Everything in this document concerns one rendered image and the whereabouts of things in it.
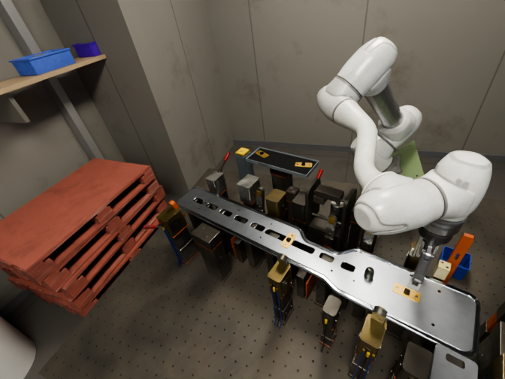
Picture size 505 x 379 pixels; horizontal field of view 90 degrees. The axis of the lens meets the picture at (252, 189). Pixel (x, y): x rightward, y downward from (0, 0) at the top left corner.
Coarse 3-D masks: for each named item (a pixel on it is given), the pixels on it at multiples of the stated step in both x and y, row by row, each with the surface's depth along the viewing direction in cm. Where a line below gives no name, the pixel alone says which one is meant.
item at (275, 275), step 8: (280, 264) 99; (272, 272) 96; (280, 272) 96; (288, 272) 97; (272, 280) 95; (280, 280) 93; (288, 280) 100; (272, 288) 99; (280, 288) 96; (288, 288) 102; (272, 296) 102; (280, 296) 99; (288, 296) 108; (280, 304) 106; (288, 304) 110; (280, 312) 107; (288, 312) 113; (280, 320) 114; (280, 328) 113
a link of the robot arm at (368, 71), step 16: (368, 48) 90; (384, 48) 88; (352, 64) 91; (368, 64) 89; (384, 64) 89; (352, 80) 92; (368, 80) 91; (384, 80) 95; (368, 96) 105; (384, 96) 105; (384, 112) 116; (400, 112) 123; (416, 112) 132; (384, 128) 134; (400, 128) 130; (416, 128) 135; (400, 144) 140
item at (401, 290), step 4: (396, 284) 91; (400, 284) 90; (400, 288) 89; (404, 288) 89; (408, 288) 89; (396, 292) 88; (400, 292) 88; (404, 292) 87; (408, 292) 87; (412, 292) 88; (416, 292) 88; (404, 296) 87; (408, 296) 87; (412, 296) 87; (420, 296) 86; (416, 300) 85
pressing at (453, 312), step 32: (192, 192) 150; (224, 224) 126; (288, 224) 120; (288, 256) 106; (352, 256) 102; (352, 288) 92; (384, 288) 90; (448, 288) 87; (416, 320) 81; (448, 320) 80
